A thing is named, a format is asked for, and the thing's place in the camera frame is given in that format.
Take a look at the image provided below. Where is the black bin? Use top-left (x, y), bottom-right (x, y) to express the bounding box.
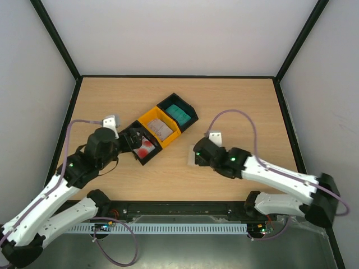
top-left (157, 93), bottom-right (199, 133)
top-left (118, 120), bottom-right (162, 166)

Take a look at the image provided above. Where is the beige card holder wallet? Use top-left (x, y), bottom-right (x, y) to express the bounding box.
top-left (187, 145), bottom-right (196, 166)

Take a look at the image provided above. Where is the yellow bin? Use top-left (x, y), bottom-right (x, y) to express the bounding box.
top-left (139, 106), bottom-right (181, 148)

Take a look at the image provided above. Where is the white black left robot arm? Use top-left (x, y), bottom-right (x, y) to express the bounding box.
top-left (1, 127), bottom-right (142, 268)

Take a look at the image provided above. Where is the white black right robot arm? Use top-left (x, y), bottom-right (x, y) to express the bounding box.
top-left (193, 138), bottom-right (339, 228)

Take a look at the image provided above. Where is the red white card stack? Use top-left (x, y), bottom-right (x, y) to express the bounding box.
top-left (134, 136), bottom-right (155, 160)

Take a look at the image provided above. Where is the white pink card stack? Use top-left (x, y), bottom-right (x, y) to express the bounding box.
top-left (147, 118), bottom-right (173, 142)

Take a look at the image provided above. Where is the green card stack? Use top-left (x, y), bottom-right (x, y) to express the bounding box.
top-left (165, 104), bottom-right (191, 126)

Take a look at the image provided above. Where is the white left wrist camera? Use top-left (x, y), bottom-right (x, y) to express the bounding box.
top-left (102, 114), bottom-right (121, 139)

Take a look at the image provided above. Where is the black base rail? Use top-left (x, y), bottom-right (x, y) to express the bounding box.
top-left (56, 198), bottom-right (326, 222)

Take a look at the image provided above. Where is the grey slotted cable duct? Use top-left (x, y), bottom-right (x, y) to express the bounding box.
top-left (66, 223), bottom-right (247, 235)

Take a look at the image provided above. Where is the black enclosure frame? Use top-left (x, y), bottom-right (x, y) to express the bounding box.
top-left (6, 0), bottom-right (346, 269)

